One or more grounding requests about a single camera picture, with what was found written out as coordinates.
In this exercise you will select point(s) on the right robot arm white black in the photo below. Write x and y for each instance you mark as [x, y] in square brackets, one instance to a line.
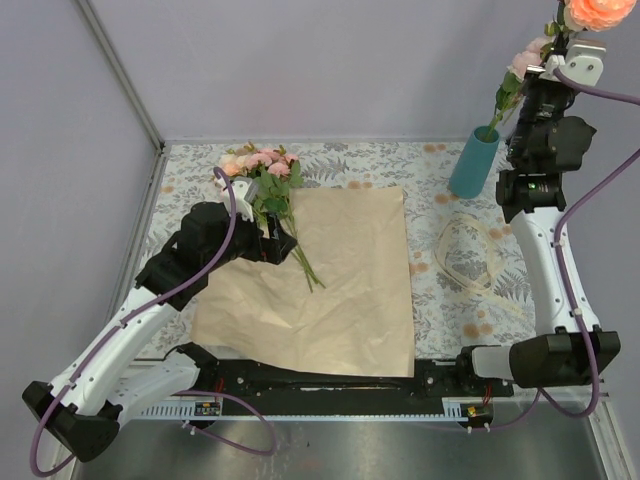
[569, 346]

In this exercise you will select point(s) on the teal cylindrical vase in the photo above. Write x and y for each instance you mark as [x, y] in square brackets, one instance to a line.
[475, 162]

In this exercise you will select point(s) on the left aluminium frame post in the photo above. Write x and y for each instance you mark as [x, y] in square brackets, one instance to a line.
[106, 47]

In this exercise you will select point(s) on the orange beige wrapping paper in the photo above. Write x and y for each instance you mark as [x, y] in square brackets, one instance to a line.
[359, 321]

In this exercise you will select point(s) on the pink flower bunch green stems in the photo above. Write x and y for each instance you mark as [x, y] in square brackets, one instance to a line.
[278, 174]

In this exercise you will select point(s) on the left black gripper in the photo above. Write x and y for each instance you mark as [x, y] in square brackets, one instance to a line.
[274, 249]

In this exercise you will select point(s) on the floral patterned table mat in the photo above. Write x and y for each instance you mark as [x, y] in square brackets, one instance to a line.
[445, 317]

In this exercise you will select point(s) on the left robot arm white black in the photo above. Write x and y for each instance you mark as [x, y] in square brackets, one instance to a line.
[87, 405]

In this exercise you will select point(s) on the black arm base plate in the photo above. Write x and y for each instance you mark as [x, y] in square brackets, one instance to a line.
[430, 379]

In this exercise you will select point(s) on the white slotted cable duct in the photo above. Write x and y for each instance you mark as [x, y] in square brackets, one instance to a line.
[289, 409]

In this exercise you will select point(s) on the cream printed ribbon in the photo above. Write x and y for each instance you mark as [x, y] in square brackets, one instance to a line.
[466, 253]

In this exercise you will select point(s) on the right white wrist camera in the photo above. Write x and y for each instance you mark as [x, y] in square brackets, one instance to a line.
[582, 63]

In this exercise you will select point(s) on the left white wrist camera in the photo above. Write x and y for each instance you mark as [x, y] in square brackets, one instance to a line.
[245, 191]

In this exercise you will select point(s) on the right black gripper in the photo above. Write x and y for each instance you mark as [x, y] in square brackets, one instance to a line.
[530, 82]

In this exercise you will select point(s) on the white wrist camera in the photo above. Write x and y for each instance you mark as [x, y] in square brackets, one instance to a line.
[245, 191]
[582, 63]

